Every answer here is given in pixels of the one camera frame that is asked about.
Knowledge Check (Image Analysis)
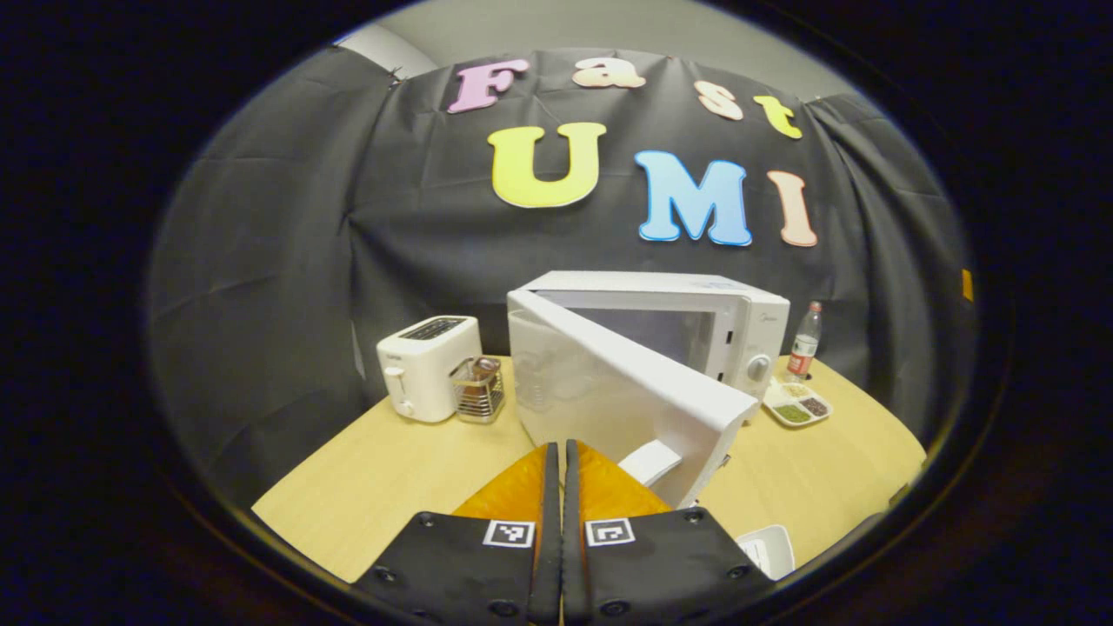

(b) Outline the glass jar in wire holder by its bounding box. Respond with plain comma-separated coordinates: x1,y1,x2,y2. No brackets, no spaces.
450,356,507,424

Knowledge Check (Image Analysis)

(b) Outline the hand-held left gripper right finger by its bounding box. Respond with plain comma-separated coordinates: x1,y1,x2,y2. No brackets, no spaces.
563,439,775,626

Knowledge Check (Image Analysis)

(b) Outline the white microwave oven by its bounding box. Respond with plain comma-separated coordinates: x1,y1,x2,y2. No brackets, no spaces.
507,270,791,509

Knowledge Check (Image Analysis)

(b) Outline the white divided dish with beans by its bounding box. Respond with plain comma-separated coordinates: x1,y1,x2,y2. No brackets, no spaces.
763,383,834,429

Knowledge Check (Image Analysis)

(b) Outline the clear bottle with red label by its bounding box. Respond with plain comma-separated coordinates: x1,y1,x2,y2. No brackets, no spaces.
787,302,823,382

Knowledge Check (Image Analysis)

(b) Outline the black backdrop cloth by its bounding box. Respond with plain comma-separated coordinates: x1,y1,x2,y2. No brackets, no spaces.
143,45,979,514

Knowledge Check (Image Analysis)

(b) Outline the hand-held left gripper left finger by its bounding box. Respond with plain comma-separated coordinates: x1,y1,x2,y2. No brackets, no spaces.
352,442,563,626

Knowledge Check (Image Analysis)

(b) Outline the small white ribbed tray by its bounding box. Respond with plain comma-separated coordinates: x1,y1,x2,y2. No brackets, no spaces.
737,524,796,581

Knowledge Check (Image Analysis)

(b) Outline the white toaster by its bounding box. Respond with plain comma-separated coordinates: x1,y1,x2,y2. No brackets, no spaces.
377,316,482,423

